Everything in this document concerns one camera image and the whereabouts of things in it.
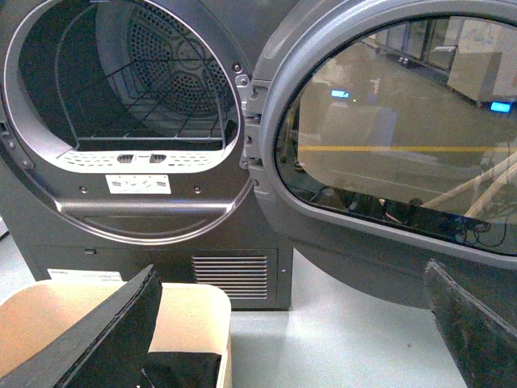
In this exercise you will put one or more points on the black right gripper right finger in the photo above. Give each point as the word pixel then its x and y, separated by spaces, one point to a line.
pixel 475 312

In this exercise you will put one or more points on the beige plastic laundry hamper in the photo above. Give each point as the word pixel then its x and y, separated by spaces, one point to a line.
pixel 191 319

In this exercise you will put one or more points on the white label sticker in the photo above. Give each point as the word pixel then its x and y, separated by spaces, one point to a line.
pixel 86 275

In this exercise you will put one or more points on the dark grey tumble dryer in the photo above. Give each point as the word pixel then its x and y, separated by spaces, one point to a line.
pixel 95 88

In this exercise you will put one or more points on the black printed t-shirt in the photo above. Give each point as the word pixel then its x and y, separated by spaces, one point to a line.
pixel 180 369

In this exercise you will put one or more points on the grey round dryer door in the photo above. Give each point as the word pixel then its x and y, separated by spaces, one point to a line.
pixel 381 141

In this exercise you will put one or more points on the white instruction sticker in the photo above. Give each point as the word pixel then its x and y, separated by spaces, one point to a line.
pixel 138 184

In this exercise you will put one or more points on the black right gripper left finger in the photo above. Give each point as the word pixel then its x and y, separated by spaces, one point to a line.
pixel 106 348

